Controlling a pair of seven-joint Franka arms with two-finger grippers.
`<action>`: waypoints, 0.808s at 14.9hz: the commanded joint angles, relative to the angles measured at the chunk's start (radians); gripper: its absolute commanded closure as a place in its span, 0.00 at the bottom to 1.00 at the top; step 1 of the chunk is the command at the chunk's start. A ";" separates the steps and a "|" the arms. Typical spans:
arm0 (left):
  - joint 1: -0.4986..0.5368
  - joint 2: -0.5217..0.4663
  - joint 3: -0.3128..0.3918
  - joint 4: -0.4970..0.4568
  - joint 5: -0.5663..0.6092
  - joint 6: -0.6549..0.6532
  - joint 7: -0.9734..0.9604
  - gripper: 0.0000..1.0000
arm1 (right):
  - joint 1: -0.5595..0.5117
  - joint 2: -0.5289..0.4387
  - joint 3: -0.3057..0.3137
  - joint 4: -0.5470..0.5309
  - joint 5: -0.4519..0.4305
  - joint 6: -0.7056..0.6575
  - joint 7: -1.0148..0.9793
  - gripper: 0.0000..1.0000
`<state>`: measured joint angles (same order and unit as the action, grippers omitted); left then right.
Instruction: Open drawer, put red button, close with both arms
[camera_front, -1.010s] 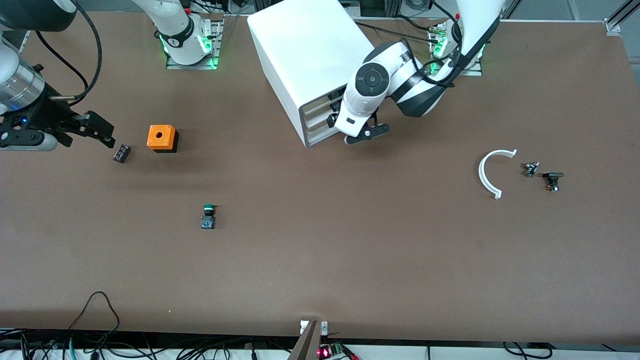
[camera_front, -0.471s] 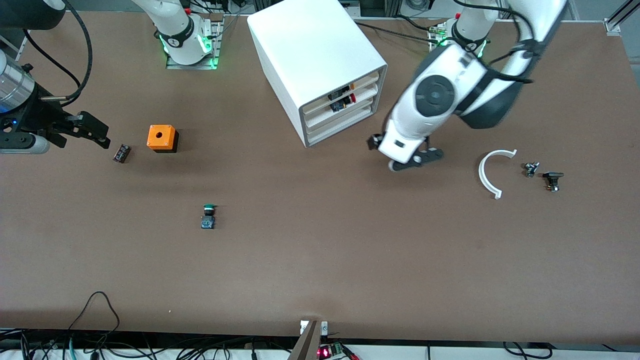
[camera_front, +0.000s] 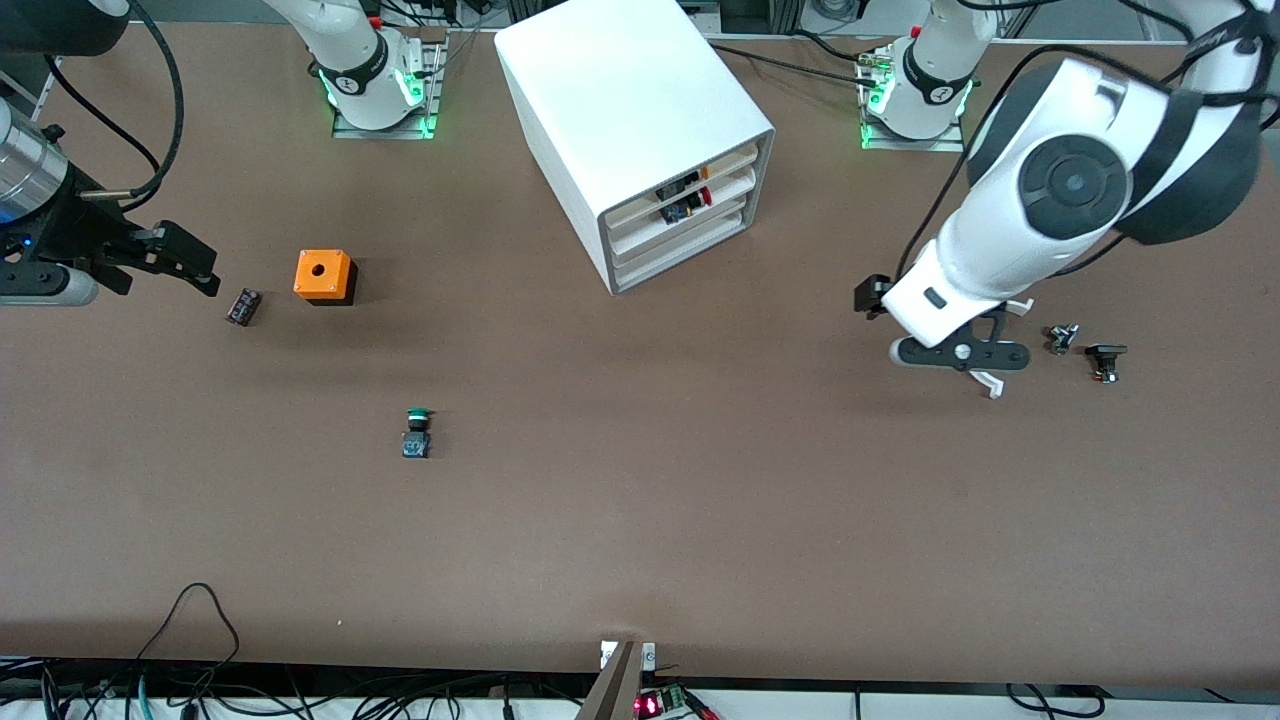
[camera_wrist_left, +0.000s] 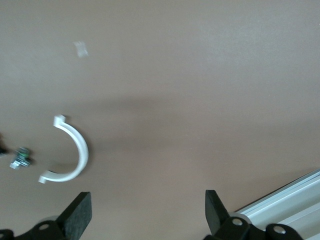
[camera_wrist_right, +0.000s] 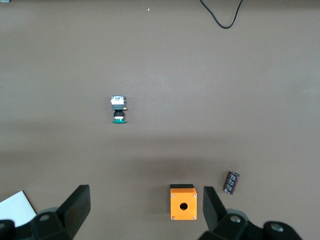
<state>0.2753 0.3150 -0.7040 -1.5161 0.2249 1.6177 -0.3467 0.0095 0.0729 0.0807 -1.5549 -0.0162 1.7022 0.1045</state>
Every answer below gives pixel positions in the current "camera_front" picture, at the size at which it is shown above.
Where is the red push button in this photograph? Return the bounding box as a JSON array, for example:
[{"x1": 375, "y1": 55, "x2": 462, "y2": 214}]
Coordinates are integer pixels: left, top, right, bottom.
[{"x1": 660, "y1": 188, "x2": 713, "y2": 224}]

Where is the white lowest drawer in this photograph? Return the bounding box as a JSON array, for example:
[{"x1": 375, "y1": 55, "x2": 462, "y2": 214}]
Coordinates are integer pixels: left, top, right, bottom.
[{"x1": 610, "y1": 200, "x2": 759, "y2": 293}]

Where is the white drawer with orange part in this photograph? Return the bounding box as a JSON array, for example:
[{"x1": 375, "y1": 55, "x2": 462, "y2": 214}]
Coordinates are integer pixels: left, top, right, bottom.
[{"x1": 603, "y1": 143, "x2": 769, "y2": 241}]

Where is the white drawer cabinet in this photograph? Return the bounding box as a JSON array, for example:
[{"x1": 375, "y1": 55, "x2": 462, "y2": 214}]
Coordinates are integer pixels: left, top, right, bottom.
[{"x1": 494, "y1": 0, "x2": 777, "y2": 297}]

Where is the circuit board with red light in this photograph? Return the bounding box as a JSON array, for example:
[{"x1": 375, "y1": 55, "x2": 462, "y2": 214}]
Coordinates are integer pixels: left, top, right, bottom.
[{"x1": 635, "y1": 685, "x2": 691, "y2": 719}]

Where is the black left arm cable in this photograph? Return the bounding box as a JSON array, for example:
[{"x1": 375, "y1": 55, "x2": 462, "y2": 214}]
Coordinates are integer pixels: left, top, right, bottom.
[{"x1": 893, "y1": 0, "x2": 1280, "y2": 286}]

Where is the orange button enclosure box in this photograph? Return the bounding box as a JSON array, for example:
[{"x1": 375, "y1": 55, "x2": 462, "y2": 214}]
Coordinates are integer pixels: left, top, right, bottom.
[{"x1": 293, "y1": 249, "x2": 358, "y2": 307}]

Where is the white half-ring clamp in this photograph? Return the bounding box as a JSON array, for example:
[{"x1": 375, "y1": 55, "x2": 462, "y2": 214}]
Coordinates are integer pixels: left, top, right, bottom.
[{"x1": 968, "y1": 297, "x2": 1035, "y2": 400}]

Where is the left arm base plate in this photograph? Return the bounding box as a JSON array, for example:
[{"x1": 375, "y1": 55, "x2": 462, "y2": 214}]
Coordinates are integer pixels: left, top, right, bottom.
[{"x1": 860, "y1": 42, "x2": 967, "y2": 153}]

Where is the black switch component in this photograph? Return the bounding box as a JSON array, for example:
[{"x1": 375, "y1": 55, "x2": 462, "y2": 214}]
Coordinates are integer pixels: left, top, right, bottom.
[{"x1": 1085, "y1": 343, "x2": 1129, "y2": 385}]

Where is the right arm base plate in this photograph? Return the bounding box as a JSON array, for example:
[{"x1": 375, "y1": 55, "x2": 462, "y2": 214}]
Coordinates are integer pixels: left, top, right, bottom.
[{"x1": 332, "y1": 28, "x2": 446, "y2": 139}]

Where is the black cable on table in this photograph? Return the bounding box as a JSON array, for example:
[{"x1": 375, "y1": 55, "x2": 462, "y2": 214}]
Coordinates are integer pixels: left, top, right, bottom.
[{"x1": 700, "y1": 40, "x2": 886, "y2": 86}]

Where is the black looped cable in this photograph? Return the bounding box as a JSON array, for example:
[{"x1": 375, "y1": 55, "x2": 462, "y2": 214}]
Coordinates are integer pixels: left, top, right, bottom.
[{"x1": 135, "y1": 583, "x2": 241, "y2": 691}]

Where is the brown wooden post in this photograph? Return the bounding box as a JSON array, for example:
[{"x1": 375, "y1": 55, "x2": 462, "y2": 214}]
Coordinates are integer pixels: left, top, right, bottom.
[{"x1": 578, "y1": 640, "x2": 643, "y2": 720}]

